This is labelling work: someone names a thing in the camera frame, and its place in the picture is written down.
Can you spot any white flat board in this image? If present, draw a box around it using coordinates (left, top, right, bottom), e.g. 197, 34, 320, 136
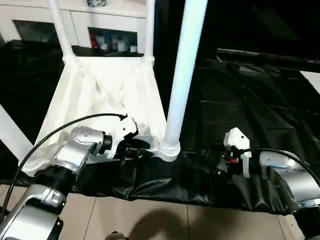
299, 70, 320, 95

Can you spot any red packet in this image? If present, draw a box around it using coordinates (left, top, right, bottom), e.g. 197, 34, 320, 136
89, 32, 98, 50

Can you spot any black and white bag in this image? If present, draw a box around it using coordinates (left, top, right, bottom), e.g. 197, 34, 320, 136
86, 0, 108, 8

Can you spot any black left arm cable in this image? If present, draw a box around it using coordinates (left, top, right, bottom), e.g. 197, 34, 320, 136
0, 112, 128, 218

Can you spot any white glass-door cabinet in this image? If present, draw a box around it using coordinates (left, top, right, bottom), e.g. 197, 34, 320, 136
0, 0, 148, 55

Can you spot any black mat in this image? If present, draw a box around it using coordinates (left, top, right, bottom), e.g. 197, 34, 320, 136
0, 39, 320, 216

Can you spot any long black bar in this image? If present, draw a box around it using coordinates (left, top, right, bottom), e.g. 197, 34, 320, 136
216, 48, 320, 71

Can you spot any white plastic table leg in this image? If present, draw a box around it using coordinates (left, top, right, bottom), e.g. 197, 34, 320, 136
0, 103, 35, 161
161, 0, 210, 163
47, 0, 76, 63
142, 0, 156, 67

